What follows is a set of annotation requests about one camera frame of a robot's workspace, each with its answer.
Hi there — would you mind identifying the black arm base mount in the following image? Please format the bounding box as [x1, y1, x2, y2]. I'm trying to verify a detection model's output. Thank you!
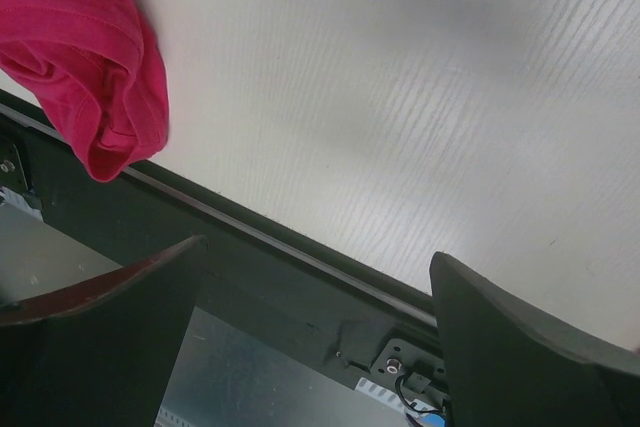
[335, 322, 451, 427]

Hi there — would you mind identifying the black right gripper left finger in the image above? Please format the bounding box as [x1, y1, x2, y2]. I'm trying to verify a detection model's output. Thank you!
[1, 236, 206, 426]

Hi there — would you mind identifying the pink t shirt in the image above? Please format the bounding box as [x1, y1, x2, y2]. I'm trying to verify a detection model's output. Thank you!
[1, 0, 169, 182]

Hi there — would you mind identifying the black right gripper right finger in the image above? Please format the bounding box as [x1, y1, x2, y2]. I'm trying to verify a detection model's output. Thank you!
[430, 252, 639, 426]

